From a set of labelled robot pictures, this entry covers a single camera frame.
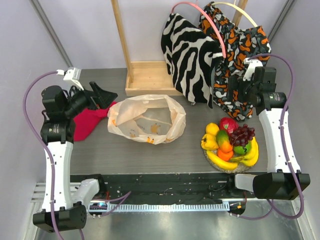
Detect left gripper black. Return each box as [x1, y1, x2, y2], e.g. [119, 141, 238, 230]
[63, 81, 117, 118]

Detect fake red dragon fruit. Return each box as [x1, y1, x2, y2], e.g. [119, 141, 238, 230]
[219, 117, 239, 136]

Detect wooden clothes rack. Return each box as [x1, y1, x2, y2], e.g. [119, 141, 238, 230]
[110, 0, 248, 96]

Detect red cloth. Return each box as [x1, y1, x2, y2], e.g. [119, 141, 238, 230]
[73, 101, 117, 142]

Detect fake yellow bell pepper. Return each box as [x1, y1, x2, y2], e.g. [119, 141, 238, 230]
[200, 133, 219, 151]

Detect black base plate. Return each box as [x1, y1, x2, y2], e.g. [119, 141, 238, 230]
[69, 172, 257, 205]

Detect white cable duct strip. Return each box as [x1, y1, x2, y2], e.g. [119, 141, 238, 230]
[87, 202, 230, 213]

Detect banana print plastic bag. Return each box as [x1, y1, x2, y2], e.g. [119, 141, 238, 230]
[107, 94, 187, 145]

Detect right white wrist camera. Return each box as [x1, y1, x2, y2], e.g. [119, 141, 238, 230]
[242, 57, 263, 82]

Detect orange camouflage garment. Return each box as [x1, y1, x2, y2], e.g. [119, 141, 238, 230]
[199, 1, 271, 121]

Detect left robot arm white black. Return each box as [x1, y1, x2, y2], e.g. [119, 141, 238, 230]
[32, 81, 118, 233]

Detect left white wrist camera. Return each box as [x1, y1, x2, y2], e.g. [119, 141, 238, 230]
[56, 67, 84, 91]

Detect speckled silver plate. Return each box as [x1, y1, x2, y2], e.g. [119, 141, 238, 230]
[203, 150, 253, 174]

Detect fake green apple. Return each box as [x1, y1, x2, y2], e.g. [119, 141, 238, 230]
[233, 141, 252, 155]

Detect pink clothes hanger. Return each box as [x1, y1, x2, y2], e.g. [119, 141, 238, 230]
[171, 1, 227, 59]

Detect fake purple grapes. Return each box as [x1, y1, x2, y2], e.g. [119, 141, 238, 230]
[229, 124, 255, 148]

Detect black white zebra garment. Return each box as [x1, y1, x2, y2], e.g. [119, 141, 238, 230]
[160, 13, 223, 108]

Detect fake yellow lemon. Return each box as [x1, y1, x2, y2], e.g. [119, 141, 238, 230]
[205, 122, 220, 136]

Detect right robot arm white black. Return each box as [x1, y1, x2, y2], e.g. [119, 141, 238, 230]
[225, 62, 311, 201]

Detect fake yellow banana bunch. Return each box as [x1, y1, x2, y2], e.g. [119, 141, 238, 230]
[204, 150, 238, 171]

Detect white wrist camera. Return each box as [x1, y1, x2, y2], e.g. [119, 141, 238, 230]
[56, 67, 84, 91]
[242, 57, 263, 82]

